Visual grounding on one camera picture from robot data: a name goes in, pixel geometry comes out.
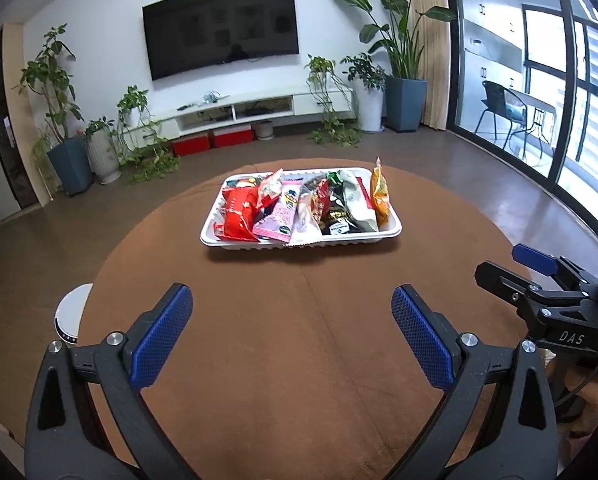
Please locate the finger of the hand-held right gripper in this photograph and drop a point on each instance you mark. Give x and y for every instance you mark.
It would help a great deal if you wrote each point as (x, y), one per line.
(531, 255)
(509, 280)

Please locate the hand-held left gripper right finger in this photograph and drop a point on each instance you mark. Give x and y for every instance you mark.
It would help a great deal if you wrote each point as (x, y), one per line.
(421, 340)

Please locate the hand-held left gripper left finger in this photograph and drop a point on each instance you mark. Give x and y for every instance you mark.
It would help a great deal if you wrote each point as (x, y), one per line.
(161, 340)

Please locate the white plastic tray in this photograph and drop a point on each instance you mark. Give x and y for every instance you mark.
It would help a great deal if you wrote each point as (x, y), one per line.
(359, 241)

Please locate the large red snack packet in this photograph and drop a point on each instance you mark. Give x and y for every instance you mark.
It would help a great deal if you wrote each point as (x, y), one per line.
(239, 215)

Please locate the black snack packet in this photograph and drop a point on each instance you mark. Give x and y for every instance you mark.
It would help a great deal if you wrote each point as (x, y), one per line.
(336, 217)

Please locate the orange snack packet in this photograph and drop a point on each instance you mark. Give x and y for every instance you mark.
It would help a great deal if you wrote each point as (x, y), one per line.
(380, 195)

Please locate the long cream snack packet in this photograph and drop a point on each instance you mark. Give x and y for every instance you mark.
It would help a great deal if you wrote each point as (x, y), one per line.
(356, 200)

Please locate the clear white snack packet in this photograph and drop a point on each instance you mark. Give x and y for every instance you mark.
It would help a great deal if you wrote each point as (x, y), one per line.
(304, 222)

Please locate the pink cartoon snack packet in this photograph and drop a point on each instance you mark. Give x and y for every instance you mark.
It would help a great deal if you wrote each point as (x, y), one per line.
(276, 217)

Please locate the small dark red snack packet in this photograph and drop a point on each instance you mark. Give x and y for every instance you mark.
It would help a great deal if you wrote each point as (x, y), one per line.
(324, 200)

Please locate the green clear snack packet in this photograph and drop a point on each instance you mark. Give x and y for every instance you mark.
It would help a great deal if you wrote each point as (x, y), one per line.
(335, 177)

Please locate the red clear snack packet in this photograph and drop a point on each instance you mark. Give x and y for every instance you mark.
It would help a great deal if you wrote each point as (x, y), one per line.
(270, 187)

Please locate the white round stool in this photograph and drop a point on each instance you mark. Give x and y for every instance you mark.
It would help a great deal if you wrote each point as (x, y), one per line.
(71, 310)

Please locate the round brown table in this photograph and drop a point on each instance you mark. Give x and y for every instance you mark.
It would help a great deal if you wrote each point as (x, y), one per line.
(299, 320)

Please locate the white balcony table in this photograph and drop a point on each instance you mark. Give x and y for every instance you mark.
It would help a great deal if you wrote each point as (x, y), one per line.
(539, 105)

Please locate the black balcony chair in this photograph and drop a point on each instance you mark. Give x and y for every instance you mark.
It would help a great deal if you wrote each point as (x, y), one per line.
(496, 95)

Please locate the small plant ribbed white pot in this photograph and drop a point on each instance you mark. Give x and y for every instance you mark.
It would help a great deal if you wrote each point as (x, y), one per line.
(104, 157)

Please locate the beige curtain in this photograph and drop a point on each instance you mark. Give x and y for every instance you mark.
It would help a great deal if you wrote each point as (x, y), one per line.
(436, 85)

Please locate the tall broadleaf plant blue planter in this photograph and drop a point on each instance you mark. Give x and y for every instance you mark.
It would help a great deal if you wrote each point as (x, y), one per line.
(405, 105)

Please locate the tree plant blue planter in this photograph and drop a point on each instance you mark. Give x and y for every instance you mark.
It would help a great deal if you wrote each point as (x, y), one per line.
(71, 165)

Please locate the glass balcony door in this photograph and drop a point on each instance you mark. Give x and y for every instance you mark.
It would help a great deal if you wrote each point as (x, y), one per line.
(564, 60)

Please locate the bushy plant white planter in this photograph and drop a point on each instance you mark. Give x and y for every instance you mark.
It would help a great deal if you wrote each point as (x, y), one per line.
(371, 107)

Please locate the white television cabinet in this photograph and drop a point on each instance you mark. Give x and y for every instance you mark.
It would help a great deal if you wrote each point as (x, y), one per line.
(194, 122)

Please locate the small white empty pot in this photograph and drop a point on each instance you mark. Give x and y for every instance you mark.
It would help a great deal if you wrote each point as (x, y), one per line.
(265, 130)

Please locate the pothos vine plant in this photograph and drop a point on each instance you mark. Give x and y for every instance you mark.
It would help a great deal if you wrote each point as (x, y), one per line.
(134, 100)

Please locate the white balcony cabinet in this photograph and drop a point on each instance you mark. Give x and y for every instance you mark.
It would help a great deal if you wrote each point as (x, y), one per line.
(489, 0)

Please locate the trailing vine plant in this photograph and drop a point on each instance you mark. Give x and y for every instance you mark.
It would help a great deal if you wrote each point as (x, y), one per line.
(321, 67)

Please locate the black wall television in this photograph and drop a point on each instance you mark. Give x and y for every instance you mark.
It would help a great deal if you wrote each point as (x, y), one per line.
(219, 30)

